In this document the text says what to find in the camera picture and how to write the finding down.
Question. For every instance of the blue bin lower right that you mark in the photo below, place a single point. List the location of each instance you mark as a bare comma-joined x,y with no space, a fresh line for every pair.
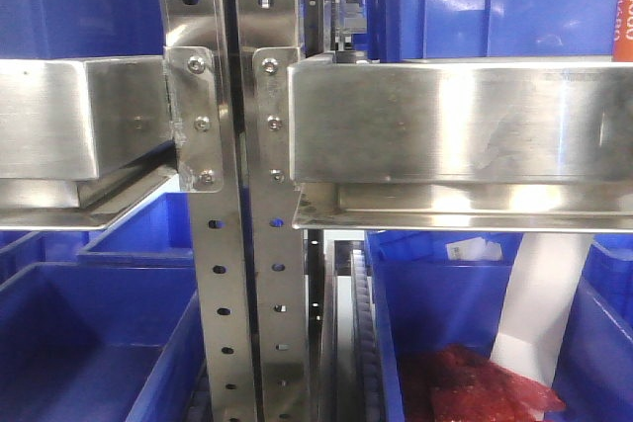
432,289

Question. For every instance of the blue bin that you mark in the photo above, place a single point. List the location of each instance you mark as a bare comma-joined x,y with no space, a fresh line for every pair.
158,235
432,289
408,29
47,29
594,373
81,343

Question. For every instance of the blue bin behind left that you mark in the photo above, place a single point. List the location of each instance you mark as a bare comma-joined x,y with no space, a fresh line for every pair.
158,235

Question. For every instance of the blue bin upper right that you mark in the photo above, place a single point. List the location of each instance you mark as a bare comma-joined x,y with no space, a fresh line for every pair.
408,29

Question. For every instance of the right perforated steel upright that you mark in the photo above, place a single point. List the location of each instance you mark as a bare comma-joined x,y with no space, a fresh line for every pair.
270,40

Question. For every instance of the perforated steel upright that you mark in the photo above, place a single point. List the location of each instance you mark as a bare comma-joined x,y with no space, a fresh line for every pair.
216,227
270,40

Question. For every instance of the red bubble wrap bag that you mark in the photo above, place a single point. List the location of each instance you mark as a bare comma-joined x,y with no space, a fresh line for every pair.
458,384

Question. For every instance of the left perforated steel upright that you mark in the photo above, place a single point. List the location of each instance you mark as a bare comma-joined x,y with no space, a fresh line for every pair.
216,227

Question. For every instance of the blue bin lower left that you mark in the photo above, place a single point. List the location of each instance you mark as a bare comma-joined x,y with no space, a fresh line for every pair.
81,343

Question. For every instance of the blue bin upper left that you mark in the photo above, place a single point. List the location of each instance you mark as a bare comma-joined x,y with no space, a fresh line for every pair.
47,29

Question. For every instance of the orange label sticker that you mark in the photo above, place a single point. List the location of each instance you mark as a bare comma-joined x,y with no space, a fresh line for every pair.
623,32

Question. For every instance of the blue bin far right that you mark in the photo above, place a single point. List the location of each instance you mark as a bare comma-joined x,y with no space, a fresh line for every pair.
594,373

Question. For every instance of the left steel mounting bracket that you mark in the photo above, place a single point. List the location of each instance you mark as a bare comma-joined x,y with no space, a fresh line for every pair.
192,83

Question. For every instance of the left steel shelf rail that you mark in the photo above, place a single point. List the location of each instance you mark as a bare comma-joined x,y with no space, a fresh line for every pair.
83,141

